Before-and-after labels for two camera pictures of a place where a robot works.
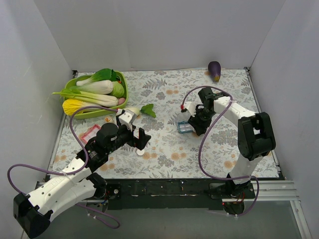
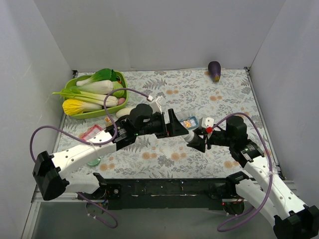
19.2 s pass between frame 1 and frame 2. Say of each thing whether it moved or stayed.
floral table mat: stayed
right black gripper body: moved
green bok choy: stayed
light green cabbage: stayed
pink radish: stayed
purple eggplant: stayed
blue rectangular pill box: moved
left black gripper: moved
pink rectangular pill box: stayed
